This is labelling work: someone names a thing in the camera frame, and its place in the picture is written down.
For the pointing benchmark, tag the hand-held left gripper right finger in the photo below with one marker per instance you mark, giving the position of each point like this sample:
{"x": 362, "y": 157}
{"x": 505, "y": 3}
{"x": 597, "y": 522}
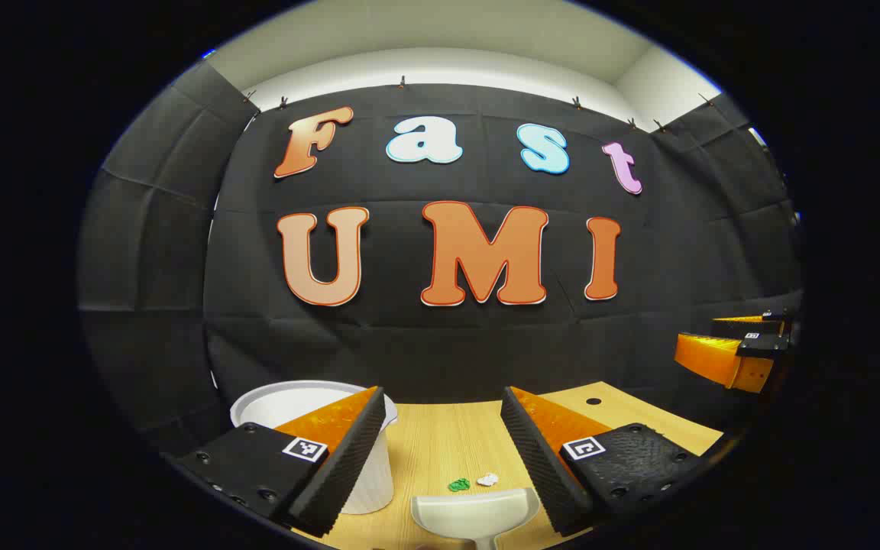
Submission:
{"x": 535, "y": 451}

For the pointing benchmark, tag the white paper ball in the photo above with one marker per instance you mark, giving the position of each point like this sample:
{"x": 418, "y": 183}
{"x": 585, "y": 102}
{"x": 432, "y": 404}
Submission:
{"x": 487, "y": 480}

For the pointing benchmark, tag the white ribbed garbage bin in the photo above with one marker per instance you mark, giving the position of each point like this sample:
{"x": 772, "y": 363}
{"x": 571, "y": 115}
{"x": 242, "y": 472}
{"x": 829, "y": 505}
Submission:
{"x": 268, "y": 401}

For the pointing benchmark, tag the grey plastic dustpan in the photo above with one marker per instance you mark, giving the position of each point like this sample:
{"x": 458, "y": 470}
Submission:
{"x": 474, "y": 513}

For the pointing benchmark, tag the wooden desktop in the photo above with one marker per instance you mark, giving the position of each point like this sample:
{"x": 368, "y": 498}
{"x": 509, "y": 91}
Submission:
{"x": 440, "y": 443}

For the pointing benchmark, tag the green paper ball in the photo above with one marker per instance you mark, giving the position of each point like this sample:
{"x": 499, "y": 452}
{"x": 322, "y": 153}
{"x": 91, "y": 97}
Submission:
{"x": 459, "y": 485}

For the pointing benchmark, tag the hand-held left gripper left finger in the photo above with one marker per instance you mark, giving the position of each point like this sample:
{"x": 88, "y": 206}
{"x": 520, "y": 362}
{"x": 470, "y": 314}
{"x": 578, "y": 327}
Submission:
{"x": 348, "y": 451}

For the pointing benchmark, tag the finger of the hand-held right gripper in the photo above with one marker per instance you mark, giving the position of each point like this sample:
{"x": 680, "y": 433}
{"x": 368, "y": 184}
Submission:
{"x": 749, "y": 325}
{"x": 715, "y": 360}

